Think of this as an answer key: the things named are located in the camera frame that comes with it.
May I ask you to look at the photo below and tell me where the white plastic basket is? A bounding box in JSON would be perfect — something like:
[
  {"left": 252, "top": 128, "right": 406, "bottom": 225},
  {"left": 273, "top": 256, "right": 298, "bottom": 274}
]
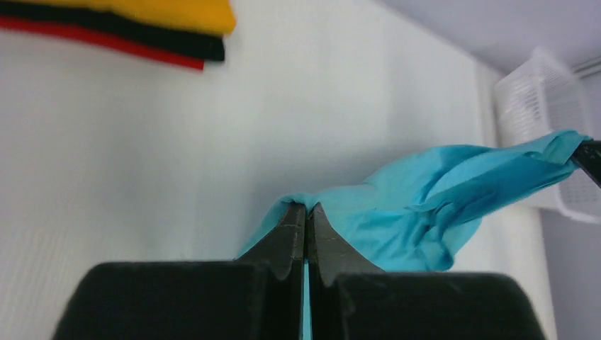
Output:
[{"left": 493, "top": 47, "right": 600, "bottom": 223}]

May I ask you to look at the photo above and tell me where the teal polo shirt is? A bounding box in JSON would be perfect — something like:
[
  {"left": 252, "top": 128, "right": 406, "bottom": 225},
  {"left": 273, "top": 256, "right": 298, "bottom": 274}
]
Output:
[{"left": 264, "top": 131, "right": 591, "bottom": 339}]

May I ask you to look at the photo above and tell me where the orange folded shirt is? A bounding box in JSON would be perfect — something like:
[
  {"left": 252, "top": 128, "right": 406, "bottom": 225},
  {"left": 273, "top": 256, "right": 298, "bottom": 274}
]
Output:
[{"left": 34, "top": 0, "right": 237, "bottom": 35}]

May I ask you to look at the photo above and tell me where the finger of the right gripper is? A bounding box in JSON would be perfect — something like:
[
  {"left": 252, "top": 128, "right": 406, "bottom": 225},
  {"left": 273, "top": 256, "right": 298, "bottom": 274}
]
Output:
[{"left": 571, "top": 140, "right": 601, "bottom": 187}]

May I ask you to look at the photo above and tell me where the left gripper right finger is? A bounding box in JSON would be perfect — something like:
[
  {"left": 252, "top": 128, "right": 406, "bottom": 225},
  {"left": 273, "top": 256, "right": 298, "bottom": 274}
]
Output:
[{"left": 307, "top": 205, "right": 544, "bottom": 339}]

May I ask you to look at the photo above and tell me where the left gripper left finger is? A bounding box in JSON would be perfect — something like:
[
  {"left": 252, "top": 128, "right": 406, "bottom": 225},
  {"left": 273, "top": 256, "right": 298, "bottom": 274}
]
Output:
[{"left": 53, "top": 203, "right": 306, "bottom": 339}]

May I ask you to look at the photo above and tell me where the red folded shirt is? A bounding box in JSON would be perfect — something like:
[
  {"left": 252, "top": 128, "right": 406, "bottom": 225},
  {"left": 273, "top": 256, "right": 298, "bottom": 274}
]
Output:
[{"left": 1, "top": 16, "right": 205, "bottom": 71}]

